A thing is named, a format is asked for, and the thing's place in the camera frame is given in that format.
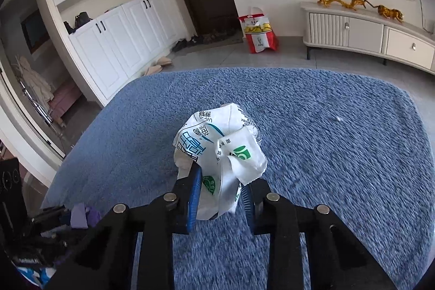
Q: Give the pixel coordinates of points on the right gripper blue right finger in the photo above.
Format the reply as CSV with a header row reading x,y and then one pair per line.
x,y
336,257

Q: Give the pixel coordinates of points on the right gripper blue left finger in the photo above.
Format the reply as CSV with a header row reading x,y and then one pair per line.
x,y
133,247

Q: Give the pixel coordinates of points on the purple snack wrapper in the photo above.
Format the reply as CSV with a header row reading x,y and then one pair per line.
x,y
84,217

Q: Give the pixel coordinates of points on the white green printed bag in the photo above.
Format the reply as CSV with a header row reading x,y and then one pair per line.
x,y
225,143

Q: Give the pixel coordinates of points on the blue white gloved left hand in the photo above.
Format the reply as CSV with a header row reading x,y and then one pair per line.
x,y
38,277

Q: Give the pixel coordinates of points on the blue fluffy rug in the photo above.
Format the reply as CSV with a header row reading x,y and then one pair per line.
x,y
354,143

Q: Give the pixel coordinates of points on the pink bed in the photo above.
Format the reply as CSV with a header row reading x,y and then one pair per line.
x,y
64,97

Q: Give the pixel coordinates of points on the black handbag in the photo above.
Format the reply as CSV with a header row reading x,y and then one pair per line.
x,y
80,20

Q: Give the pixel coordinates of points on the white tv cabinet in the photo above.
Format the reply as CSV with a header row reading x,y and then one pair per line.
x,y
366,32

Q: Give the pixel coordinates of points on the red white shopping bag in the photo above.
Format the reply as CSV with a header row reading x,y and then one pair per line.
x,y
258,31

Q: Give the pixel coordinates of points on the dark doormat with shoes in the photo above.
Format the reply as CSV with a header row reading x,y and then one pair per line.
x,y
198,43

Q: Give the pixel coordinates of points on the golden tiger figurine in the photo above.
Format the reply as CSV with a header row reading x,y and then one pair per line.
x,y
388,13

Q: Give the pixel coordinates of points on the golden dragon figurine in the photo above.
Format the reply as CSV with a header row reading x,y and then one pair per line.
x,y
352,5

